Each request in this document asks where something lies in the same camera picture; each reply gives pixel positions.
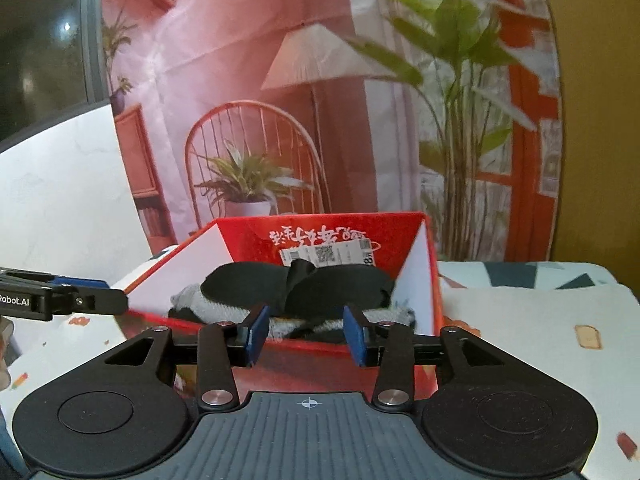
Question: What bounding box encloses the dark window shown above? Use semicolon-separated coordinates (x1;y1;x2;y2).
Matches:
0;0;109;142

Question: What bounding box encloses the printed white tablecloth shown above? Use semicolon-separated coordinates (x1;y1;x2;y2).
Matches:
0;245;640;476

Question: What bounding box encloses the black soft cloth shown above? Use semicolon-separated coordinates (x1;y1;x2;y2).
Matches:
200;259;397;319

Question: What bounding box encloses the red cardboard box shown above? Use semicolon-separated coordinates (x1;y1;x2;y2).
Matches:
122;211;447;403

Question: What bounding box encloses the grey knitted cloth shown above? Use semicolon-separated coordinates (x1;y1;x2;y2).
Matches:
169;282;417;342

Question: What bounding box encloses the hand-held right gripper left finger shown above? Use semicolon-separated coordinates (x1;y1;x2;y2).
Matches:
104;304;272;413

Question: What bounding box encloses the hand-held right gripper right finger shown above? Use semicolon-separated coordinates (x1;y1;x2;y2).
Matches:
343;305;521;413

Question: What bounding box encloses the wall poster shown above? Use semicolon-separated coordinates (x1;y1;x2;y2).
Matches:
99;0;562;264

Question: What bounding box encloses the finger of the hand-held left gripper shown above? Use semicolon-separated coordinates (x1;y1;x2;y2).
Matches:
0;268;110;292
50;287;129;317

